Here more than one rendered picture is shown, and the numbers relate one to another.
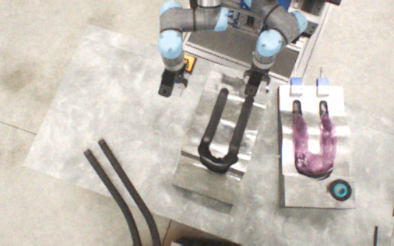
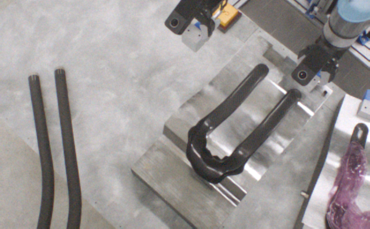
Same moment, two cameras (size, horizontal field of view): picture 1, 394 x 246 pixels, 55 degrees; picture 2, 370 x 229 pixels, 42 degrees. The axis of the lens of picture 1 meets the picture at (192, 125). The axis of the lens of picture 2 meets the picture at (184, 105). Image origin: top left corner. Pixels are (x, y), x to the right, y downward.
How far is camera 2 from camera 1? 31 cm
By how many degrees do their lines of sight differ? 7
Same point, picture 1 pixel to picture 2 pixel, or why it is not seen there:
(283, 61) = (358, 84)
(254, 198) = not seen: outside the picture
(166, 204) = (111, 197)
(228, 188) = (211, 209)
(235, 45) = (300, 39)
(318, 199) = not seen: outside the picture
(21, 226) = not seen: outside the picture
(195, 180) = (167, 177)
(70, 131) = (25, 43)
